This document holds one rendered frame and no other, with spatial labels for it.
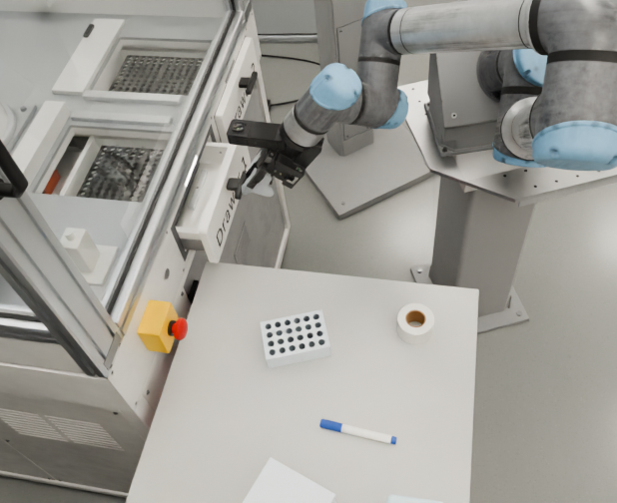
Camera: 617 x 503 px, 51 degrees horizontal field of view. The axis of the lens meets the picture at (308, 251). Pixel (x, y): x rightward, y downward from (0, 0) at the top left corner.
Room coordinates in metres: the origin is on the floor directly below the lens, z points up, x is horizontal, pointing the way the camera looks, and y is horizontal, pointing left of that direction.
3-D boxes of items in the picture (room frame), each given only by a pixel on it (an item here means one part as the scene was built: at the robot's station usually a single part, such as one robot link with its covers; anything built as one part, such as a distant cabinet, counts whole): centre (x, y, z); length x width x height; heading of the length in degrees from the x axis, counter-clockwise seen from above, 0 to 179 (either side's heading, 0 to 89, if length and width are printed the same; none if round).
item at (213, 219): (0.94, 0.15, 0.87); 0.29 x 0.02 x 0.11; 162
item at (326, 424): (0.42, -0.04, 0.77); 0.14 x 0.02 x 0.02; 67
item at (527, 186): (1.11, -0.53, 0.70); 0.45 x 0.44 x 0.12; 96
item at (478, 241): (1.11, -0.50, 0.38); 0.30 x 0.30 x 0.76; 6
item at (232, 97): (1.25, 0.11, 0.87); 0.29 x 0.02 x 0.11; 162
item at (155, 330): (0.63, 0.29, 0.88); 0.07 x 0.05 x 0.07; 162
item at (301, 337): (0.62, 0.05, 0.78); 0.12 x 0.08 x 0.04; 93
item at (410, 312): (0.61, -0.18, 0.78); 0.07 x 0.07 x 0.04
